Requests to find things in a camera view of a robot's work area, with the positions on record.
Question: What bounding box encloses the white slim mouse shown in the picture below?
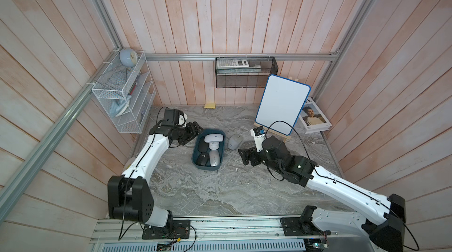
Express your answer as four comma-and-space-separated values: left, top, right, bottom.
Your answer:
204, 134, 224, 143

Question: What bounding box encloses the teal plastic storage box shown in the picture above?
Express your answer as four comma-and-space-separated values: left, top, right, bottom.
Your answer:
191, 128, 226, 171

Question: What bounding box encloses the black Lecoo mouse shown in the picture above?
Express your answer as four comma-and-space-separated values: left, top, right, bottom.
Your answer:
196, 152, 210, 166

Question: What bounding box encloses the silver slim mouse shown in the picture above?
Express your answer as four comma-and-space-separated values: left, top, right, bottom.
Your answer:
209, 150, 221, 167

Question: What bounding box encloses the white beige round mouse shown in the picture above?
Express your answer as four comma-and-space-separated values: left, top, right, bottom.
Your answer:
228, 134, 244, 150

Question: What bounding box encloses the white ribbed Lecoo mouse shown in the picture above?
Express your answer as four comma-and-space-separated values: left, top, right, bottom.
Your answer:
208, 141, 220, 150

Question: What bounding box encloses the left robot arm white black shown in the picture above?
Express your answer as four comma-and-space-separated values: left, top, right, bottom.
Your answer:
107, 108, 204, 228

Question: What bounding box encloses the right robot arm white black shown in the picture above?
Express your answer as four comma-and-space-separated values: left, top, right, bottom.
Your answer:
238, 136, 406, 252

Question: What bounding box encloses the yellow sticky note pad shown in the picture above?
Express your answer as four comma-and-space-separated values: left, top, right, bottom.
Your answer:
204, 103, 216, 109

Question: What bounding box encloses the magazine with portrait cover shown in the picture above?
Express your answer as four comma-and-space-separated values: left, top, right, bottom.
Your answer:
299, 97, 332, 134

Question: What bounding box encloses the blue framed whiteboard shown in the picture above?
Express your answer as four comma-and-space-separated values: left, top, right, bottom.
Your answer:
255, 74, 311, 136

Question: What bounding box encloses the white tape roll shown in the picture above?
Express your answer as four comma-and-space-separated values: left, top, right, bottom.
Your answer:
123, 157, 136, 171

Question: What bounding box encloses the white calculator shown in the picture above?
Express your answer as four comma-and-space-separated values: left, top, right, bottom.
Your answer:
216, 59, 249, 69

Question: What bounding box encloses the white iron on shelf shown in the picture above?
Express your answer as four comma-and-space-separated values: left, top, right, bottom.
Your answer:
109, 95, 132, 118

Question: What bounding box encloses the white wire mesh shelf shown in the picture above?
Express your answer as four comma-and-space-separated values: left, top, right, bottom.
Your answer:
92, 50, 157, 134

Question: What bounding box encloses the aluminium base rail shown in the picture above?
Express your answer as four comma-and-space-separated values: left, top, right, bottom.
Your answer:
93, 212, 382, 244

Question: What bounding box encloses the black mesh wall basket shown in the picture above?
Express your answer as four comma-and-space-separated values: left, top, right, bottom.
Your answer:
215, 57, 278, 88

